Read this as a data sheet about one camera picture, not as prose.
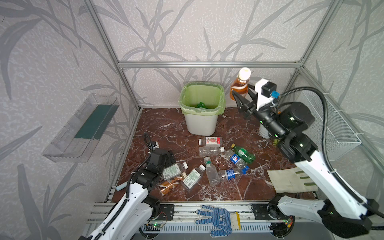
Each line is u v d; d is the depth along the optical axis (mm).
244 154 887
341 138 612
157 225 702
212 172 856
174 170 844
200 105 1025
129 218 549
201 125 976
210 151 912
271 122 434
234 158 874
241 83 433
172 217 723
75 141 634
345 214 376
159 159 578
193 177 824
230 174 809
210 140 963
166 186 770
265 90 379
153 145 698
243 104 445
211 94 961
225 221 707
